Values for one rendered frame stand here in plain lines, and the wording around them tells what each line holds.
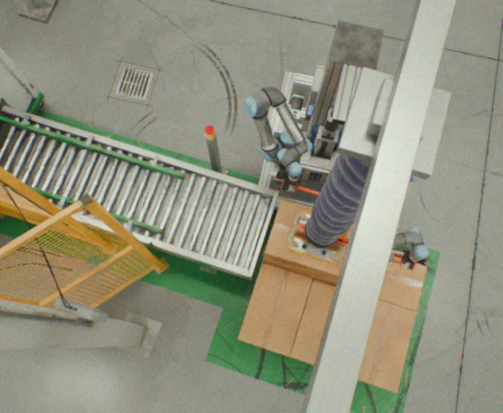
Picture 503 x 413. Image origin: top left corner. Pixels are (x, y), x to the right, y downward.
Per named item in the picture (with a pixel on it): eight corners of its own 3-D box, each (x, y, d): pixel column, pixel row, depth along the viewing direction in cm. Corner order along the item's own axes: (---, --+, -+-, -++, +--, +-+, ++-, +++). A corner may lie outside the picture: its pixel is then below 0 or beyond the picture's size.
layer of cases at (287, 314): (238, 339, 408) (237, 338, 370) (275, 224, 433) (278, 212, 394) (382, 388, 399) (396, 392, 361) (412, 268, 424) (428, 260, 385)
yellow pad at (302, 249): (287, 249, 347) (287, 248, 342) (292, 236, 349) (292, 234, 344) (335, 265, 344) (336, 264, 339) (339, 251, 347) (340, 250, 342)
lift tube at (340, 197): (305, 228, 283) (348, 144, 162) (318, 188, 289) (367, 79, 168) (347, 241, 282) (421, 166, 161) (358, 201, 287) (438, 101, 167)
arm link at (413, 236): (402, 229, 303) (408, 247, 300) (420, 224, 303) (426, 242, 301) (399, 231, 310) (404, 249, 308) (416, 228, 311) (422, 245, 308)
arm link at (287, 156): (290, 147, 324) (300, 161, 322) (275, 156, 323) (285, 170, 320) (291, 142, 317) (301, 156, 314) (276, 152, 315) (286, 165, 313)
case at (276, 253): (262, 261, 385) (264, 252, 346) (278, 212, 394) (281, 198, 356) (339, 285, 380) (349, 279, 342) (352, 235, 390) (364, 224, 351)
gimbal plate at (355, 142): (335, 152, 164) (337, 147, 160) (360, 74, 172) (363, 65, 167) (426, 180, 162) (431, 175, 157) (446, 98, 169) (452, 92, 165)
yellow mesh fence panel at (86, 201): (81, 324, 425) (-72, 307, 222) (75, 314, 427) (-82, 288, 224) (169, 266, 438) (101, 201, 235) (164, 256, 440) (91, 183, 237)
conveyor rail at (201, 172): (11, 120, 428) (1, 110, 410) (14, 115, 430) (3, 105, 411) (272, 202, 411) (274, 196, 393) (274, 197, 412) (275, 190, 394)
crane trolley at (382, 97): (364, 135, 162) (371, 122, 153) (377, 92, 166) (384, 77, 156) (414, 150, 160) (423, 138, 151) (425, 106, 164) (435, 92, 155)
